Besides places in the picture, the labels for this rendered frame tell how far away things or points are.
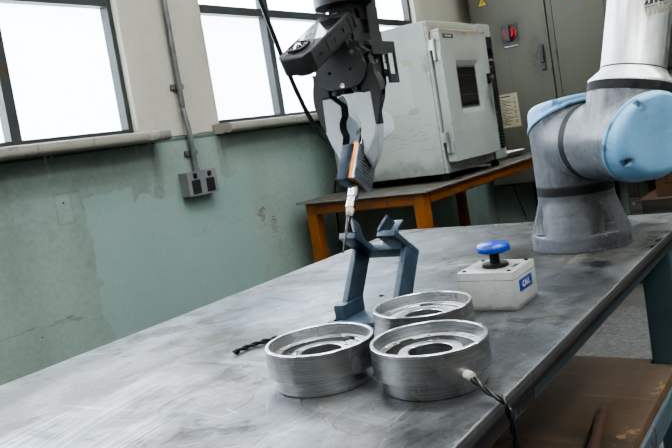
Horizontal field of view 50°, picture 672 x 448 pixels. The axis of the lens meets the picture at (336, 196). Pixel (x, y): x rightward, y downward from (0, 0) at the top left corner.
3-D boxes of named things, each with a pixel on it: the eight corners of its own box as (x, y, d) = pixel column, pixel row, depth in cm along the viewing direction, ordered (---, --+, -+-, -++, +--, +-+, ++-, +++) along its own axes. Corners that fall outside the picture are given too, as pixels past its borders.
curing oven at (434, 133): (464, 180, 288) (440, 15, 283) (339, 193, 323) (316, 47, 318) (521, 161, 338) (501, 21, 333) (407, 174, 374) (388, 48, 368)
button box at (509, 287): (518, 310, 83) (512, 268, 83) (461, 310, 87) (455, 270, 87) (542, 292, 89) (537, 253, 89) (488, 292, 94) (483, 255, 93)
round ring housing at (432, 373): (356, 384, 67) (349, 341, 67) (450, 353, 72) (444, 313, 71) (415, 416, 58) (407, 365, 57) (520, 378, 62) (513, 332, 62)
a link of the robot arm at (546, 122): (584, 175, 121) (573, 94, 120) (638, 176, 108) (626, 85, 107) (520, 188, 118) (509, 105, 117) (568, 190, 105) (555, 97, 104)
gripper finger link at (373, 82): (394, 119, 87) (376, 48, 86) (388, 120, 85) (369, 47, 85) (362, 129, 89) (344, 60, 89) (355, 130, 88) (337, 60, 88)
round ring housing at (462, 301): (476, 352, 71) (470, 311, 70) (370, 361, 73) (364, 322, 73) (478, 322, 81) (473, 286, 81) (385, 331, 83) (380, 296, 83)
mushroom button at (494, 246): (507, 286, 85) (501, 244, 84) (475, 286, 87) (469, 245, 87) (519, 277, 88) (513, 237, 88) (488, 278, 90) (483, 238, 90)
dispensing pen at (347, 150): (322, 246, 84) (345, 119, 90) (342, 258, 87) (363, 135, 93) (338, 245, 83) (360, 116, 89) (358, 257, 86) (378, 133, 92)
